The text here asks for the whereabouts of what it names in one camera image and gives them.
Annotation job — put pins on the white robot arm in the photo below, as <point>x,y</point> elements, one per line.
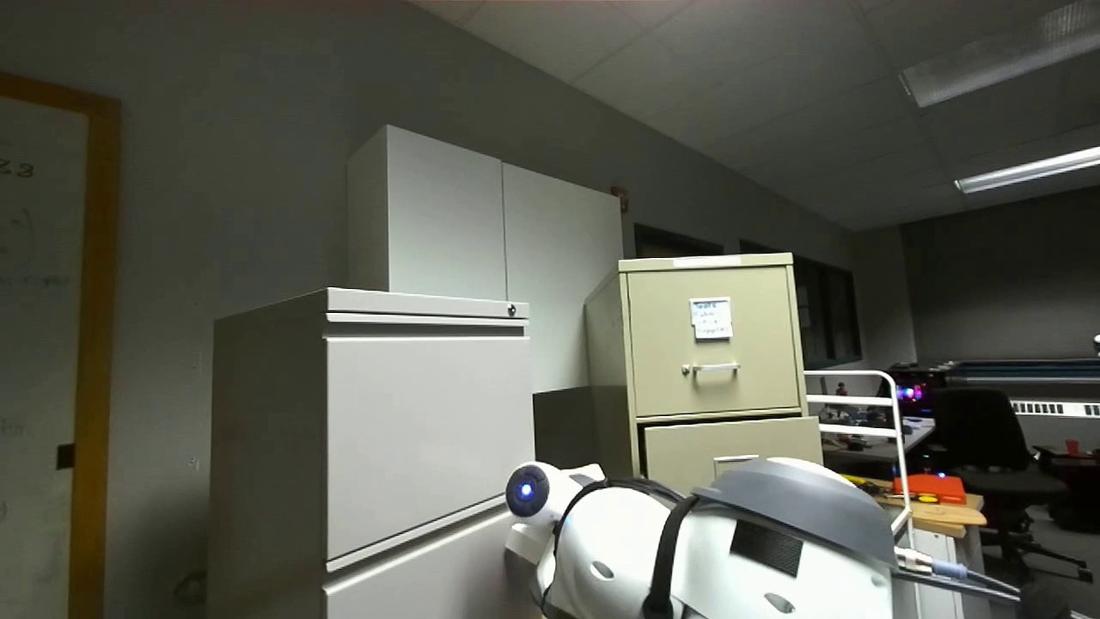
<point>770,536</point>

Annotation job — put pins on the beige top file drawer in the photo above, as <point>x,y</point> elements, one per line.
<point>681,374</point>

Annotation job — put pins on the beige file drawer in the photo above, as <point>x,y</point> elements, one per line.
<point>691,454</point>
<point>681,374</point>

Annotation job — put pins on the beige vertical file cabinet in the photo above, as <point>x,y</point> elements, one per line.
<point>617,424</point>

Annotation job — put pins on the tall white storage cabinet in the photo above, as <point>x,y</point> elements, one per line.
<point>438,217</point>

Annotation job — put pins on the beige bottom file drawer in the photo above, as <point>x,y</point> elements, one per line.
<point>691,454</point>

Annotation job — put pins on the grey lateral file cabinet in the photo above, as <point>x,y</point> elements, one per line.
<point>359,458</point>

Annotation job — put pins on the white paper label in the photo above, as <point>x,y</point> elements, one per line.
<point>708,317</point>

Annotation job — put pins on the orange tool on table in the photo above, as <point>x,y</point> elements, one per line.
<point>941,490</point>

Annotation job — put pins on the black office chair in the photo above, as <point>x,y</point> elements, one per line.
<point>982,441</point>

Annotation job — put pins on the wooden side table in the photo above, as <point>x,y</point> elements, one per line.
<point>935,536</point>

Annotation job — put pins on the wood framed whiteboard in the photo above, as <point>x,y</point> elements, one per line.
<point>59,189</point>

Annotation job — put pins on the fluorescent ceiling light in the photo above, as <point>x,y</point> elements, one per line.
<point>1037,168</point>

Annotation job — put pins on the ceiling light panel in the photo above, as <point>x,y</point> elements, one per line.
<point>1058,35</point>

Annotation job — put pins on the white wire rack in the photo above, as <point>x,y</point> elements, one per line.
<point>865,404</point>

